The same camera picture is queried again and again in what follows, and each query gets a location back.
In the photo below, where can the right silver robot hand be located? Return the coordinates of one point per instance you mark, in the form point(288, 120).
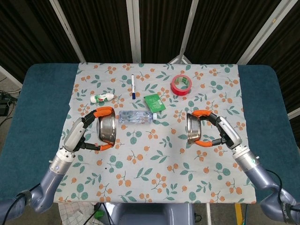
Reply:
point(228, 131)

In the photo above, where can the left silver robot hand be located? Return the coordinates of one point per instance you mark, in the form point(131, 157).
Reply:
point(75, 133)

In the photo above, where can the round metal bowl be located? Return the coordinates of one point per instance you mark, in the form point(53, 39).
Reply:
point(193, 129)
point(106, 127)

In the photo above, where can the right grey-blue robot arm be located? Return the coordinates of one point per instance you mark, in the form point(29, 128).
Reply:
point(257, 173)

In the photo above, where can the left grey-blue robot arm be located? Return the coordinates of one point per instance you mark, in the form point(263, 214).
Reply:
point(54, 178)

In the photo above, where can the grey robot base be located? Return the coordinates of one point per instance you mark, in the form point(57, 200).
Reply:
point(152, 214)

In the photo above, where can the teal padded table cover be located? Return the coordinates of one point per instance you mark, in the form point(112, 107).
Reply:
point(42, 105)

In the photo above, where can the small white yogurt bottle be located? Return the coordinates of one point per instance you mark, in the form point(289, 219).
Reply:
point(102, 97)

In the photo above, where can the clear plastic water bottle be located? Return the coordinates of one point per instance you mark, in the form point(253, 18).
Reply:
point(136, 116)

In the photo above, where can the red tape roll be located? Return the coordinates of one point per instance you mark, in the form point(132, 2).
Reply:
point(179, 90)

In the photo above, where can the white marker blue cap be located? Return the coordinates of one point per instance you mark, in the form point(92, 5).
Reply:
point(133, 86)

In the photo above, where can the green sachet packet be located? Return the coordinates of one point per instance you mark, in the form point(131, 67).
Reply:
point(154, 102)

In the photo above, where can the small green object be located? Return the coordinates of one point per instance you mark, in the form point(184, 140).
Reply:
point(99, 214)

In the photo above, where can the white table leg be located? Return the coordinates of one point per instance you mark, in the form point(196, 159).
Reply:
point(208, 214)

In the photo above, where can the grey metal stand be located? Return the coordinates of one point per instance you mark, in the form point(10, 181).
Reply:
point(180, 58)

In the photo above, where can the floral printed tablecloth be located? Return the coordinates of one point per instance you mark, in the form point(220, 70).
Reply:
point(150, 182)

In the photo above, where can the dark folding partition screen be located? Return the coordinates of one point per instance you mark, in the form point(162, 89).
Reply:
point(105, 28)

